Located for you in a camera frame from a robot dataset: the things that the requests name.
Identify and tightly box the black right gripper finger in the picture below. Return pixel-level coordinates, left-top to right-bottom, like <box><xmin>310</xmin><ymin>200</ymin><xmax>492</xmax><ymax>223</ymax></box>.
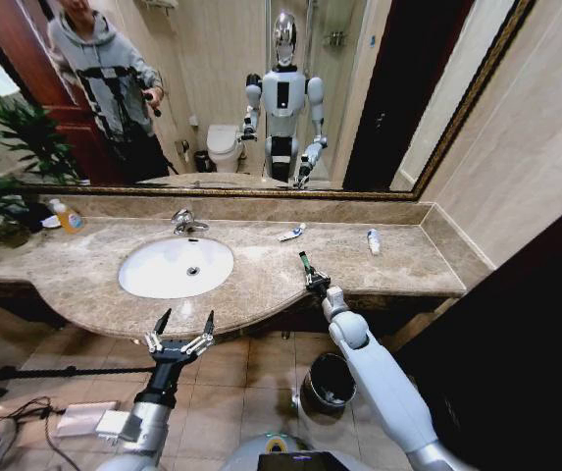
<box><xmin>298</xmin><ymin>251</ymin><xmax>317</xmax><ymax>288</ymax></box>
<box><xmin>301</xmin><ymin>250</ymin><xmax>330</xmax><ymax>283</ymax></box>

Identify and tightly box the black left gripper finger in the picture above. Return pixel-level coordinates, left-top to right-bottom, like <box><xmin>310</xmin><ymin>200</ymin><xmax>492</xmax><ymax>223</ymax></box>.
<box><xmin>143</xmin><ymin>307</ymin><xmax>174</xmax><ymax>353</ymax></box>
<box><xmin>181</xmin><ymin>309</ymin><xmax>216</xmax><ymax>356</ymax></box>

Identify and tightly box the white oval sink basin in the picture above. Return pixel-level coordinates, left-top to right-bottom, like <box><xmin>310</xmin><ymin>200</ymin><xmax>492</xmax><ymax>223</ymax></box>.
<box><xmin>117</xmin><ymin>235</ymin><xmax>235</xmax><ymax>300</ymax></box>

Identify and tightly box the black round trash bin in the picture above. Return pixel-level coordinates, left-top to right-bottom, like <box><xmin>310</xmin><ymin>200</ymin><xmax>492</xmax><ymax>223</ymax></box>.
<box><xmin>300</xmin><ymin>352</ymin><xmax>358</xmax><ymax>424</ymax></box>

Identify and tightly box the crumpled toothpaste tube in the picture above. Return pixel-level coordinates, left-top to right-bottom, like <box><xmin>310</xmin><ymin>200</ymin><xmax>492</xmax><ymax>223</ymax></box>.
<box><xmin>277</xmin><ymin>222</ymin><xmax>308</xmax><ymax>243</ymax></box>

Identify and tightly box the white flat box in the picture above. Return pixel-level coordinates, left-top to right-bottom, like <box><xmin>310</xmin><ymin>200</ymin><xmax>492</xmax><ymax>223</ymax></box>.
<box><xmin>50</xmin><ymin>400</ymin><xmax>121</xmax><ymax>439</ymax></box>

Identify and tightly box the chrome faucet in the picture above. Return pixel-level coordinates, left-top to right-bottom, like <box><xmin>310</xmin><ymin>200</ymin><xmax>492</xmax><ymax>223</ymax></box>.
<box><xmin>170</xmin><ymin>208</ymin><xmax>210</xmax><ymax>236</ymax></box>

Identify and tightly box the orange soap bottle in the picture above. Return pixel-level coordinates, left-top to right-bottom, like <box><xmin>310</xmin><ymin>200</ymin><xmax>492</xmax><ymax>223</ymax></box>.
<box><xmin>47</xmin><ymin>198</ymin><xmax>85</xmax><ymax>236</ymax></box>

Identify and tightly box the dark wooden door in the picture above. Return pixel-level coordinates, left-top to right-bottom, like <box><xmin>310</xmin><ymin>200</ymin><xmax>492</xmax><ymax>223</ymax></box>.
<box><xmin>393</xmin><ymin>188</ymin><xmax>562</xmax><ymax>471</ymax></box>

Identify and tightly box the green potted plant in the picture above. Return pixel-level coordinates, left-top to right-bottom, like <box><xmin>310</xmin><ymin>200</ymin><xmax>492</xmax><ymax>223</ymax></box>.
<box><xmin>0</xmin><ymin>95</ymin><xmax>83</xmax><ymax>249</ymax></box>

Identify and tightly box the thick black floor cable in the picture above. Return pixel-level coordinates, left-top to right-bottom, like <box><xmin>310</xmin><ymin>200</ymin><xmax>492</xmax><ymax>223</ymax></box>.
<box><xmin>0</xmin><ymin>364</ymin><xmax>158</xmax><ymax>390</ymax></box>

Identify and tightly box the thin black floor cable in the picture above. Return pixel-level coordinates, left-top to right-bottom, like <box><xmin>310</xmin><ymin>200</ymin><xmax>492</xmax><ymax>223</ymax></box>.
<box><xmin>0</xmin><ymin>395</ymin><xmax>81</xmax><ymax>471</ymax></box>

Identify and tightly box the large framed wall mirror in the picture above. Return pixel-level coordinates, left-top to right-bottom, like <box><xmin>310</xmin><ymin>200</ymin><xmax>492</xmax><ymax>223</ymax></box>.
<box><xmin>0</xmin><ymin>0</ymin><xmax>539</xmax><ymax>202</ymax></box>

